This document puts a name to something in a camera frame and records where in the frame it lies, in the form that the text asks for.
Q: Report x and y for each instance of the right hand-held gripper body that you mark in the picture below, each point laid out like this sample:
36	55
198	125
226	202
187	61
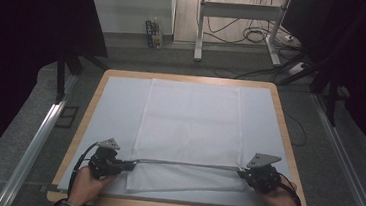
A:
263	177

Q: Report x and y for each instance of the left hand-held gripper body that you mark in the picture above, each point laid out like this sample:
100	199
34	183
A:
103	163

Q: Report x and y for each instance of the white mesh laundry bag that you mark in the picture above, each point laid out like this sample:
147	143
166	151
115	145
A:
190	127

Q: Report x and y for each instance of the person's left hand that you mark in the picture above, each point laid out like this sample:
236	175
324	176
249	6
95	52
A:
85	186

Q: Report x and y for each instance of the person's right hand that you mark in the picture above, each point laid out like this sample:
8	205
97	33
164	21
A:
284	202

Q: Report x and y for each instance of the wooden framed white board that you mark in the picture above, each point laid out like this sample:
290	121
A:
116	110

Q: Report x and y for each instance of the black metal stand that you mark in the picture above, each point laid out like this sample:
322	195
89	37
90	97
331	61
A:
332	96
61	79

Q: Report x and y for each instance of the white power strip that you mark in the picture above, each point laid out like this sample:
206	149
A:
296	68

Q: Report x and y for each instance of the carton of bottles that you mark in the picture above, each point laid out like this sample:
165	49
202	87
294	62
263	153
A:
153	33

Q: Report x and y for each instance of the aluminium rail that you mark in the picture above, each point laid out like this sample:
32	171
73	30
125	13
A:
37	143
343	157

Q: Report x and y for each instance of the white desk frame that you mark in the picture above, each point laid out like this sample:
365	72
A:
239	11

